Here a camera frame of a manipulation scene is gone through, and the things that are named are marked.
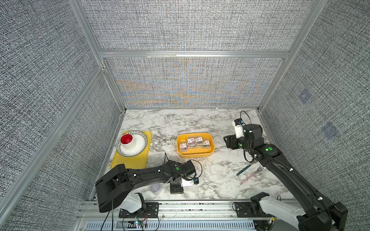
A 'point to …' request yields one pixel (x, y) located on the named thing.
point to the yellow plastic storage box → (195, 152)
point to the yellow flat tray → (139, 161)
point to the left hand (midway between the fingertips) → (179, 185)
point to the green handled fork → (246, 168)
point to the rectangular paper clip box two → (183, 146)
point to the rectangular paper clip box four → (206, 144)
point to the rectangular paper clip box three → (199, 143)
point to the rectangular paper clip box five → (191, 142)
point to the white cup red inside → (126, 140)
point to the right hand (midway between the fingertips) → (231, 132)
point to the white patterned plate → (140, 142)
